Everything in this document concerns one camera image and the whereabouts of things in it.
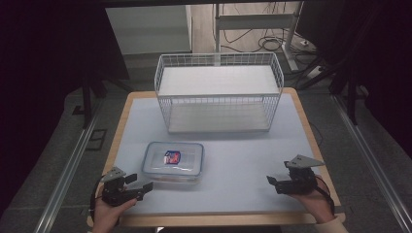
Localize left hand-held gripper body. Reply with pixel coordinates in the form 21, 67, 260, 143
99, 166, 145, 208

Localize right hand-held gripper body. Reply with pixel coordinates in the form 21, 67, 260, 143
275, 154, 326, 195

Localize clear plastic lidded container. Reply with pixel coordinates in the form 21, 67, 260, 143
141, 141, 205, 183

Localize person's left hand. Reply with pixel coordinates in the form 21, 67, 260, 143
91, 184, 138, 233

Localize person's right hand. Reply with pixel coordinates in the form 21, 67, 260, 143
290, 174, 336, 225

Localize person's right sleeve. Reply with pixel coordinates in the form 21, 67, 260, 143
313, 215, 350, 233

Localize black tripod stand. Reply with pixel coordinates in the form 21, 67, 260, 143
72, 72, 134, 130

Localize white power strip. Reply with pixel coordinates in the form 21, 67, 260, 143
305, 65, 326, 81

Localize white cabinet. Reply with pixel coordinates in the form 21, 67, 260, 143
105, 4, 193, 56

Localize white metal stand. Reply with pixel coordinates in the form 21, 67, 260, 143
213, 1, 305, 73

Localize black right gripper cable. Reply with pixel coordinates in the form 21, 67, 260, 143
313, 174, 336, 216

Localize metal floor rail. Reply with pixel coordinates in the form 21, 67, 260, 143
331, 93, 412, 233
33, 106, 101, 233

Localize white wire basket shelf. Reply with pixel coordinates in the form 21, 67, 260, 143
154, 51, 285, 134

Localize black floor cables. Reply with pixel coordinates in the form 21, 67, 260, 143
212, 2, 322, 79

